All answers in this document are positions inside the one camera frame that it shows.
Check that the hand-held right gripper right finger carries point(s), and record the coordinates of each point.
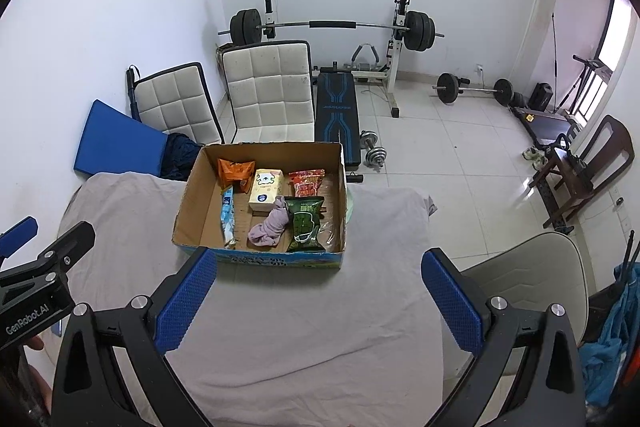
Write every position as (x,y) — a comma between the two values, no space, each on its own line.
(450,297)

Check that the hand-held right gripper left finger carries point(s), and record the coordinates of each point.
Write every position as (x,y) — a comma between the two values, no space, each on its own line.
(187,297)

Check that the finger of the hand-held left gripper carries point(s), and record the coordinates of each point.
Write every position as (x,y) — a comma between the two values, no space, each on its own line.
(20,234)
(65,247)

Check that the cardboard box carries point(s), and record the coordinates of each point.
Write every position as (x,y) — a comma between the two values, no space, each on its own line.
(200,212)

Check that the blue and white snack packet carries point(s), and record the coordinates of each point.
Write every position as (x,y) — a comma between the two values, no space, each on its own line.
(228,217)

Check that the purple cloth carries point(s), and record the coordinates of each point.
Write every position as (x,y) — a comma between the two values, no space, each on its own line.
(270,227)

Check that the cream carton with panda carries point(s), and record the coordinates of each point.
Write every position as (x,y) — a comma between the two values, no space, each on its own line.
(265,189)

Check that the orange snack packet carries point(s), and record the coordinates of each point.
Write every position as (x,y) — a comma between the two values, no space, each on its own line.
(234,172)

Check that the green snack packet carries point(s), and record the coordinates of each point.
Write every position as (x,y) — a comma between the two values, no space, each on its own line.
(305,224)

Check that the red snack packet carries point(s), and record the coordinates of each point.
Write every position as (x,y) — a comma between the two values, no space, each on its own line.
(306,182)

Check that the person's left forearm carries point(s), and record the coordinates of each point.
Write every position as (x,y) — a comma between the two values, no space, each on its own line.
(40,387)

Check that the beige plastic chair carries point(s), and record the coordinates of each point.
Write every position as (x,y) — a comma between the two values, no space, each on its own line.
(530,277)

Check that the blue folded mat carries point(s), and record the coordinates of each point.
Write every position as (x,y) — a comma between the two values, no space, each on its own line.
(117,142)

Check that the grey tablecloth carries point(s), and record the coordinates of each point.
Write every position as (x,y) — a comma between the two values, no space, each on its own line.
(300,337)

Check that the pale green plastic bag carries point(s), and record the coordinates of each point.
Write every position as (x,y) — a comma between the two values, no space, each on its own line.
(350,207)

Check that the dark blue cloth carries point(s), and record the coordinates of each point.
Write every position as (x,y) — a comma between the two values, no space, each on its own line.
(179,157)

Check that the chrome dumbbell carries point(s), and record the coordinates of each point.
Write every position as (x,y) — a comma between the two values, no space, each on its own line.
(376,157)
(370,139)

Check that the light shoe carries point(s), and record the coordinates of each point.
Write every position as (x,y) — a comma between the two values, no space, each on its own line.
(540,160)
(530,153)

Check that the blue hanging cloth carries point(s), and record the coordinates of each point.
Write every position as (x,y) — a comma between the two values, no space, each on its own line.
(612,347)

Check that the black metal stand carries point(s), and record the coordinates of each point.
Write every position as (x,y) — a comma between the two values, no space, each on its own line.
(627,257)

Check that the white padded chair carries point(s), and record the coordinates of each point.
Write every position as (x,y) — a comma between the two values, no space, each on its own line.
(270,92)
(175,102)

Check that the orange cloth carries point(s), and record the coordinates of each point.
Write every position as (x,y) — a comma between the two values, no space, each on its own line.
(631,364)

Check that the black treadmill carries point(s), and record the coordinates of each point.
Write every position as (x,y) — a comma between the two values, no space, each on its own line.
(545,124)

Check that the short barbell with black plates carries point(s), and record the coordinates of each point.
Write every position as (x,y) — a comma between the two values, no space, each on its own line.
(447,88)

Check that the black and blue weight bench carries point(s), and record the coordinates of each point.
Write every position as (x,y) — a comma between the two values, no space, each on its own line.
(336,117)

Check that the black speaker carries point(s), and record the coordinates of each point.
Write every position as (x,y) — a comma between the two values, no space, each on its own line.
(541,97)

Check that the dark wooden chair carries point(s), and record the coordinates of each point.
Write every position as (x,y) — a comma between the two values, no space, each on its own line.
(612,142)

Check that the white barbell rack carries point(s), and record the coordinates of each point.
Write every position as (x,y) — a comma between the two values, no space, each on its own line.
(395,67)

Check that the long barbell with black plates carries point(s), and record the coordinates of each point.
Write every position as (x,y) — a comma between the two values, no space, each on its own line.
(332,25)

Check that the window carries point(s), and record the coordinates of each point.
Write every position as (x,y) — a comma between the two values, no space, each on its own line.
(617,27)

